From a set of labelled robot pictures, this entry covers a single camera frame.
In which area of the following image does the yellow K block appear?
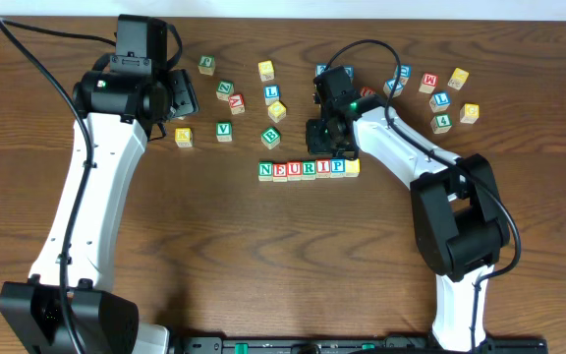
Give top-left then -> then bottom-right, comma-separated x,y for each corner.
175,127 -> 194,148

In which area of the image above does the green block top left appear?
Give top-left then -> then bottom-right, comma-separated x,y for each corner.
198,55 -> 215,76

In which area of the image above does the blue P block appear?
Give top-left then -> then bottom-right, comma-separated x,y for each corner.
330,158 -> 346,178

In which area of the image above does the red M block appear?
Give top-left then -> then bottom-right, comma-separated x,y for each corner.
419,73 -> 438,93

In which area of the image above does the yellow block top right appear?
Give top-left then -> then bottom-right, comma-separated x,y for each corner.
447,67 -> 470,90

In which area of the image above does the blue l block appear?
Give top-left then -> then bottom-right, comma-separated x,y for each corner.
263,85 -> 280,106
429,91 -> 451,113

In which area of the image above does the green N block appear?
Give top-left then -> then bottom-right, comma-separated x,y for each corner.
257,161 -> 274,182

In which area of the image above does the blue d block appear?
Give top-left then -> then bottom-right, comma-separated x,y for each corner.
394,64 -> 412,85
344,66 -> 354,81

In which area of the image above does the yellow S block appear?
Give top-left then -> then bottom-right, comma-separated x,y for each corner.
345,159 -> 361,178

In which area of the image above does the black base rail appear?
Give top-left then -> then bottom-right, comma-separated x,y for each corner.
168,332 -> 549,354

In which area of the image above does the green Z block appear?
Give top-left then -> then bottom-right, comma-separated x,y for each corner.
215,80 -> 235,101

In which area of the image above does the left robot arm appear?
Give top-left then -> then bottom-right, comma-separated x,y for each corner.
0,15 -> 198,353

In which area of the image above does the yellow G block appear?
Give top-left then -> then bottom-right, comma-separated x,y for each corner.
460,103 -> 480,124

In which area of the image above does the red u block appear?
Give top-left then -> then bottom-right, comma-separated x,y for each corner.
360,87 -> 375,96
286,161 -> 303,181

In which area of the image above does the blue L block centre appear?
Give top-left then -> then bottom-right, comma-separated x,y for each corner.
263,85 -> 280,106

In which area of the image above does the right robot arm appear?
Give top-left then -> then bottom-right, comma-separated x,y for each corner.
306,66 -> 510,352

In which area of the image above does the yellow O block centre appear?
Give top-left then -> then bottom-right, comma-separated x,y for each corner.
267,100 -> 287,123

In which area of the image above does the red A block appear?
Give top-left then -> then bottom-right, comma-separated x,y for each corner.
228,93 -> 245,115

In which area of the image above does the green 4 block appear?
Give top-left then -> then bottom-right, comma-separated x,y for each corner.
430,114 -> 453,134

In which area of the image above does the green V block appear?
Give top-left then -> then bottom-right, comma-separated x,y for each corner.
216,122 -> 233,143

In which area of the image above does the green B block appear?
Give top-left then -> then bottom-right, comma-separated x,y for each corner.
260,127 -> 281,149

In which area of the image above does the red I block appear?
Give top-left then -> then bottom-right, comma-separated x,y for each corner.
315,159 -> 331,178

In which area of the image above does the green R block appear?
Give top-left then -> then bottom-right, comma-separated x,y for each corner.
302,160 -> 316,180

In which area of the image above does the blue L block right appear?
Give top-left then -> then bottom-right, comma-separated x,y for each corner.
429,91 -> 451,113

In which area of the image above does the red E block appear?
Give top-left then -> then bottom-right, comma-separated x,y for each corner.
272,163 -> 288,182

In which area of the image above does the blue D block right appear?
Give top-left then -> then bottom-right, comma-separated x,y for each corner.
394,64 -> 412,85

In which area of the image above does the blue 5 block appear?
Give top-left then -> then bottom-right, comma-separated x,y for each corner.
383,79 -> 404,97

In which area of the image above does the blue 2 block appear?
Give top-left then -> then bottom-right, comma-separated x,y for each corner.
315,64 -> 326,76

